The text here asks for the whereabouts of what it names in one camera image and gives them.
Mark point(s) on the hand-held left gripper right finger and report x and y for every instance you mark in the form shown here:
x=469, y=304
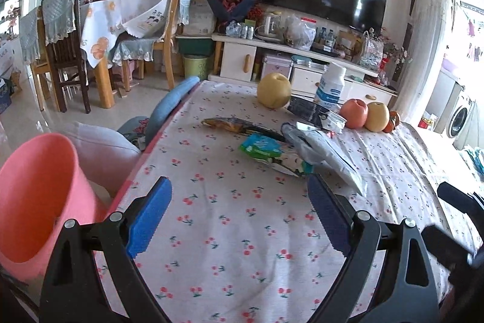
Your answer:
x=331, y=217

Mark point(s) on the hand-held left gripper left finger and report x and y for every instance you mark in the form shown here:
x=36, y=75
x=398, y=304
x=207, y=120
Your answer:
x=147, y=221

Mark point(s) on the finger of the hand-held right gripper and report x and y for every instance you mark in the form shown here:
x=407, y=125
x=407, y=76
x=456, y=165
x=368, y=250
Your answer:
x=457, y=198
x=444, y=245

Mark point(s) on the large white snack packet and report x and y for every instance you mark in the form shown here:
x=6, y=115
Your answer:
x=325, y=152

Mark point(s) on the green white snack packet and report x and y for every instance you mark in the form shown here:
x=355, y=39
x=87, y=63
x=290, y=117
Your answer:
x=261, y=147

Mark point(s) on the shiny foil snack packet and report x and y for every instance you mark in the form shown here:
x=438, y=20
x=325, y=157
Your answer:
x=308, y=110

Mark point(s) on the pink plastic bin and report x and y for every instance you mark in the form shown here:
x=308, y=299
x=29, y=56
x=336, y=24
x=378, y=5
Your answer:
x=34, y=194

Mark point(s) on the yellow dark snack wrapper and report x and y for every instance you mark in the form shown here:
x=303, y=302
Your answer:
x=230, y=125

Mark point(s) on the pale pink cushion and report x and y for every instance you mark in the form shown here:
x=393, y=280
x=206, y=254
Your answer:
x=102, y=152

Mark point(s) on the white washing machine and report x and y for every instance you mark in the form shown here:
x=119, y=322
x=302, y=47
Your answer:
x=457, y=115

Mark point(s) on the orange tangerine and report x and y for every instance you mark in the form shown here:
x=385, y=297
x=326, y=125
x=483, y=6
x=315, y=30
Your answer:
x=396, y=117

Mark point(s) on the red apple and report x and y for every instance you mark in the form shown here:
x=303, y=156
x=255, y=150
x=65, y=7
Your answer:
x=353, y=113

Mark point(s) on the large yellow pear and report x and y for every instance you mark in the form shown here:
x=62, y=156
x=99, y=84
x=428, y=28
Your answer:
x=377, y=116

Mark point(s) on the white bottle with blue label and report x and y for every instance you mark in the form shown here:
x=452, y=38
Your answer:
x=331, y=86

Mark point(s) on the small yellow pear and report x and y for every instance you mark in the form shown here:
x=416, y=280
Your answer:
x=274, y=90

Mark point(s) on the red ornament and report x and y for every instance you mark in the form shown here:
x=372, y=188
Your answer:
x=385, y=67

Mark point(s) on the lace-covered standing air conditioner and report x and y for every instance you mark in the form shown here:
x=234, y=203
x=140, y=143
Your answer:
x=427, y=43

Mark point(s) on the pink storage box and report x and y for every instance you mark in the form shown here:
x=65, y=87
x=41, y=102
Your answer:
x=278, y=67

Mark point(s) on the green waste bin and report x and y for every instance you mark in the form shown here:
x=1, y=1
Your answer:
x=196, y=67

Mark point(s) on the white printed plastic bag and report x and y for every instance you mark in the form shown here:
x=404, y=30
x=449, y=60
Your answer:
x=370, y=50

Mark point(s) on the small water bottle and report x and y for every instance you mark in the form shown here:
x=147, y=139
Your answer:
x=331, y=38
x=321, y=36

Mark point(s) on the white television cabinet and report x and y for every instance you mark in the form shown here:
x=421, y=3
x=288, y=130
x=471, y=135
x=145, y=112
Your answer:
x=234, y=58

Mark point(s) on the clear plastic bag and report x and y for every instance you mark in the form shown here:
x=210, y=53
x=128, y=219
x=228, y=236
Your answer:
x=298, y=33

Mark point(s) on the light wooden chair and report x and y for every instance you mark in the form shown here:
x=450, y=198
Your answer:
x=172, y=35

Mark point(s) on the dark wooden chair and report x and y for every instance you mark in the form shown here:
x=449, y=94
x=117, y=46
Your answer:
x=64, y=50

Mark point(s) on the dining table with white cloth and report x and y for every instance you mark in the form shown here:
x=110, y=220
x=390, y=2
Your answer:
x=96, y=35

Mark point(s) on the clear electric kettle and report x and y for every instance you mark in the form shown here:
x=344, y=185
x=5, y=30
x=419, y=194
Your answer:
x=271, y=24

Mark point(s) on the pack of small bottles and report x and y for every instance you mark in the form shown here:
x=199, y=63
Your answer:
x=242, y=29

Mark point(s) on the wooden chair with grey cover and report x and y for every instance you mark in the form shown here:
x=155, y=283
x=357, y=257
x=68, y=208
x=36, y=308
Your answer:
x=30, y=35

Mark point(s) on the dark blue flower bouquet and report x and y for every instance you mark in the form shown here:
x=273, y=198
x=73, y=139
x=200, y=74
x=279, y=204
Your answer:
x=230, y=1

